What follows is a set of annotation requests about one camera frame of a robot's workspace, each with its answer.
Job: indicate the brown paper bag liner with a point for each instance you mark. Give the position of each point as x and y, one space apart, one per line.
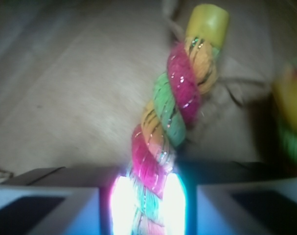
76 74

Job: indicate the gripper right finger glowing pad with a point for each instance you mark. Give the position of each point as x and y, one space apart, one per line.
230 199

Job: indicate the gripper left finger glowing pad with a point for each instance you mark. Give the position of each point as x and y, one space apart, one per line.
59 201

